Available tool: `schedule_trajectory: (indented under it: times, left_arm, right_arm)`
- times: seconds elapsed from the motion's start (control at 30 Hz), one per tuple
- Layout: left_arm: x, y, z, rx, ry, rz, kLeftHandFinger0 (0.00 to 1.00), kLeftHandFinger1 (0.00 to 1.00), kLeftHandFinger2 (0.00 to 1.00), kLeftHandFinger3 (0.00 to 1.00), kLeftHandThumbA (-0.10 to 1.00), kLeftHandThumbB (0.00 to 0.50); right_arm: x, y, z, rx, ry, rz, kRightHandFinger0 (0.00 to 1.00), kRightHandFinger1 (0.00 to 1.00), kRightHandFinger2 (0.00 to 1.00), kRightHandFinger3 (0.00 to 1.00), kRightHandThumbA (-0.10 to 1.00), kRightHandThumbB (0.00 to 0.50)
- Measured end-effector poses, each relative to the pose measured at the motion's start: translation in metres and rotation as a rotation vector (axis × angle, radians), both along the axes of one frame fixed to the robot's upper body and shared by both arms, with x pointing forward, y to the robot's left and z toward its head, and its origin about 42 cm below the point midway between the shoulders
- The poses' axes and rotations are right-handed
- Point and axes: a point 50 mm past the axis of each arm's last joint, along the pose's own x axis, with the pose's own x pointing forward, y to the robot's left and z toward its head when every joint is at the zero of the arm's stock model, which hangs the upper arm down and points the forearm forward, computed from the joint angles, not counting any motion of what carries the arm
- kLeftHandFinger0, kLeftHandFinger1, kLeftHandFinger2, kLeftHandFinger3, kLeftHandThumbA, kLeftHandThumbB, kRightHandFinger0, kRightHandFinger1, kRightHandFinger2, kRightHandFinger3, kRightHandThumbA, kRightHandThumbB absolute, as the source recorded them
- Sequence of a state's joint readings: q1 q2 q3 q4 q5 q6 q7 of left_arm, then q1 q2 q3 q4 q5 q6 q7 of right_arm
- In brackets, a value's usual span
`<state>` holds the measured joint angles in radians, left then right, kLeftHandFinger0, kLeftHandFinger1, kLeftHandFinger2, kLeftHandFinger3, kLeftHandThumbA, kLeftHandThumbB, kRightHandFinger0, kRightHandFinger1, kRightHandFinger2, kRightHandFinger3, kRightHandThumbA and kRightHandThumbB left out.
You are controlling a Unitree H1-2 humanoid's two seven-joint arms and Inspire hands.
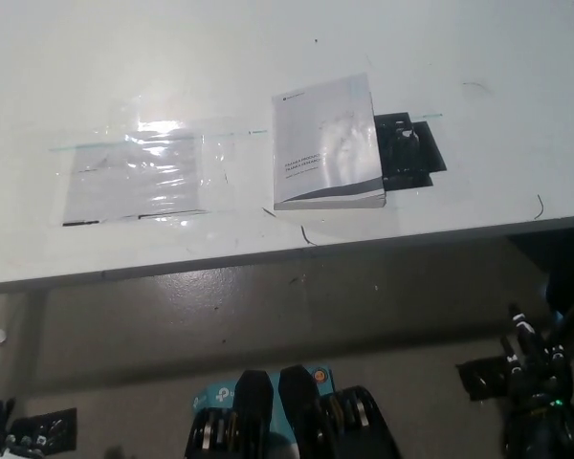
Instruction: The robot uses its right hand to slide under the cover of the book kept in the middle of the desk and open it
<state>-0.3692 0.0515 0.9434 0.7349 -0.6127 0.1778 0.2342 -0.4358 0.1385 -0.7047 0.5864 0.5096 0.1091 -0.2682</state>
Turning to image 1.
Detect black floor marker patch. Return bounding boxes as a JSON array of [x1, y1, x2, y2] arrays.
[[454, 356, 516, 402], [8, 406, 78, 453]]

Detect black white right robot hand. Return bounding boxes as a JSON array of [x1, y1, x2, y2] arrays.
[[499, 300, 574, 413]]

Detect clear plastic zip bag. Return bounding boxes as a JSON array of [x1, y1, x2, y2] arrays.
[[47, 116, 270, 229]]

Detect black packaged item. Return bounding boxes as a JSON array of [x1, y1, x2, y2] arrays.
[[372, 111, 449, 190]]

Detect grey white softcover book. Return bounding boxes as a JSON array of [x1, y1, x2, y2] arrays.
[[271, 72, 389, 212]]

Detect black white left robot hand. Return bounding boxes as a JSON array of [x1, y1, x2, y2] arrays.
[[0, 396, 47, 459]]

